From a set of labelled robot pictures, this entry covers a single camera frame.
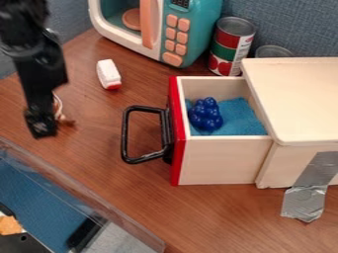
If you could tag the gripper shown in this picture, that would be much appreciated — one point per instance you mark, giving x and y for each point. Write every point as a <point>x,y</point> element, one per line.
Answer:
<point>39,69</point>

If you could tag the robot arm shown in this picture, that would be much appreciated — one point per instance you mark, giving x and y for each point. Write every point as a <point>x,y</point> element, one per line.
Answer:
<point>20,19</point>

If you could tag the drawer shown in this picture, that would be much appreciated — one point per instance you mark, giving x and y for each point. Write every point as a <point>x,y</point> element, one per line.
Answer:
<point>220,161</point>

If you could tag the white red toy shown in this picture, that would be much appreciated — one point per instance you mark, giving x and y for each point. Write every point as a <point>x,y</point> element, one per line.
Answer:
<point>108,73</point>

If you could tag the blue toy grapes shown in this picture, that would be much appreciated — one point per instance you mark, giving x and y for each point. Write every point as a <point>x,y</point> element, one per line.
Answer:
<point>204,115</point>

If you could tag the toy microwave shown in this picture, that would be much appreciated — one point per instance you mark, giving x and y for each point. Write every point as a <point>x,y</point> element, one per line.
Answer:
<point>193,39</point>

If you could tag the red green white can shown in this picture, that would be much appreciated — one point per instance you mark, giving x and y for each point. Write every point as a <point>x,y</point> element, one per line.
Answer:
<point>231,46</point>

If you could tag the blue cloth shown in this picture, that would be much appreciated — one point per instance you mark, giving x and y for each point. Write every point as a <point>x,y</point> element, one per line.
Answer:
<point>246,118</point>

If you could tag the cabinet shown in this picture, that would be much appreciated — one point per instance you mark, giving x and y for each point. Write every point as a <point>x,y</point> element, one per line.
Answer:
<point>295,95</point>

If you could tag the grey tape strip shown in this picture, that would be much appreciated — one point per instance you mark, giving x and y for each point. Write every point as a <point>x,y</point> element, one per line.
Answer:
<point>308,194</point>

